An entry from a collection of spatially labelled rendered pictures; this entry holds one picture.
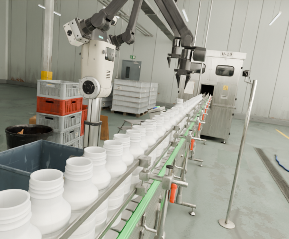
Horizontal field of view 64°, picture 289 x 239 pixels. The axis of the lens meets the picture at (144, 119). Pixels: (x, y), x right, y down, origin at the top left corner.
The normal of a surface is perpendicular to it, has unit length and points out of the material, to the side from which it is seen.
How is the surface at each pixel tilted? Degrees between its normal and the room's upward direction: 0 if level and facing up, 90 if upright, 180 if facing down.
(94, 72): 101
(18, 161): 90
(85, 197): 48
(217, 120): 90
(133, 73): 90
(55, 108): 90
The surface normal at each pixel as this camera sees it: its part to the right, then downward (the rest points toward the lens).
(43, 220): 0.34, -0.50
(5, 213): 0.41, 0.21
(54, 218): 0.59, -0.51
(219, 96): -0.29, 0.14
